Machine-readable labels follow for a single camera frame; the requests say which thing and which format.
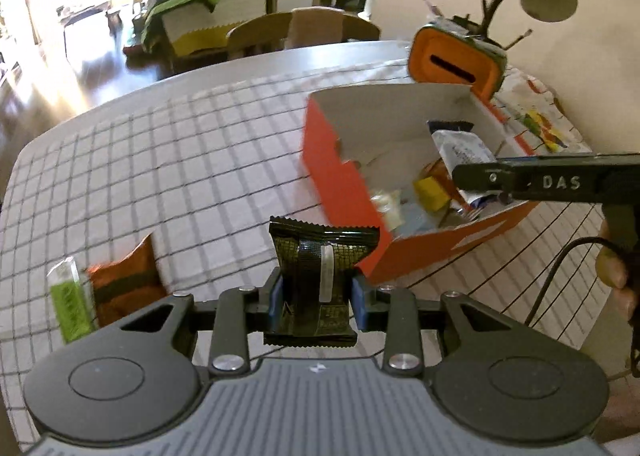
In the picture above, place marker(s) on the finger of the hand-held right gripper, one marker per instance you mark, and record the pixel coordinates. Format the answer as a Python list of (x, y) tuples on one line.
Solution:
[(480, 177)]

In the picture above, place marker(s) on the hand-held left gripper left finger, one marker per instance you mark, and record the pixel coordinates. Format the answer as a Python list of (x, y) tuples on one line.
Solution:
[(275, 300)]

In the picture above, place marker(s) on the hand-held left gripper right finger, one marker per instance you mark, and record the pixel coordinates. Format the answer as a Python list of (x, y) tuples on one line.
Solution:
[(359, 302)]

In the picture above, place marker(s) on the silver snack packet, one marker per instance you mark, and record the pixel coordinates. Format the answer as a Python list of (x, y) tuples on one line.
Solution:
[(465, 149)]

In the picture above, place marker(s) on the yellow snack packet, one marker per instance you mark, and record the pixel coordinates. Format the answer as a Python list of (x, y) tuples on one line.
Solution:
[(430, 191)]

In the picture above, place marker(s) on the dark green snack packet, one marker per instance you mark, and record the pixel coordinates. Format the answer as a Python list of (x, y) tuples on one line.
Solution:
[(310, 246)]

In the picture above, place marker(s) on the grey blue snack packet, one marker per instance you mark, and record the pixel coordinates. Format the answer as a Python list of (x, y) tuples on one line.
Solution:
[(415, 219)]

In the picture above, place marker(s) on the orange white cardboard box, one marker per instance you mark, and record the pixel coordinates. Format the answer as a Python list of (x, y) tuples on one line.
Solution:
[(345, 176)]

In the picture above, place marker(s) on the orange brown snack packet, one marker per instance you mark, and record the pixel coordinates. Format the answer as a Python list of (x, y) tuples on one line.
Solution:
[(130, 281)]

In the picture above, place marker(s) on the green clear snack packet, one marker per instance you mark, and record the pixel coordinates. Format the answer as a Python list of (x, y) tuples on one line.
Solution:
[(70, 301)]

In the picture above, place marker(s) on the person's right hand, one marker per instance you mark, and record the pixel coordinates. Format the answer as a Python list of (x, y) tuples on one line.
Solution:
[(612, 268)]

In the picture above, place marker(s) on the white printed cloth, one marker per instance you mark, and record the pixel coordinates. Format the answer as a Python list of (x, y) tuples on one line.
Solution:
[(540, 106)]

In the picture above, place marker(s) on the clear white candy packet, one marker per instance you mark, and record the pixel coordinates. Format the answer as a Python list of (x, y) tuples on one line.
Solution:
[(387, 208)]

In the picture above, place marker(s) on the orange green slotted container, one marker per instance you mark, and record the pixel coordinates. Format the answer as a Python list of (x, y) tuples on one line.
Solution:
[(450, 44)]

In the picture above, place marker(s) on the white tipped paintbrush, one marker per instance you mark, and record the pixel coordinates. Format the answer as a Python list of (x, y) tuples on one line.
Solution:
[(517, 40)]

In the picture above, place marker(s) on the small black device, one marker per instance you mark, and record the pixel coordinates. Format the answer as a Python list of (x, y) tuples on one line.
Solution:
[(467, 22)]

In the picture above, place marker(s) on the black pen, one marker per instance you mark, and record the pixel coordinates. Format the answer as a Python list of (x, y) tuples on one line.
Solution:
[(485, 6)]

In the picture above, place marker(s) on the wooden chair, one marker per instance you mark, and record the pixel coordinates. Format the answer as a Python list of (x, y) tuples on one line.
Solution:
[(260, 31)]

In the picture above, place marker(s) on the white covered armchair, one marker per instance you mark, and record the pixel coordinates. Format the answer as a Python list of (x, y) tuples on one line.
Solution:
[(220, 24)]

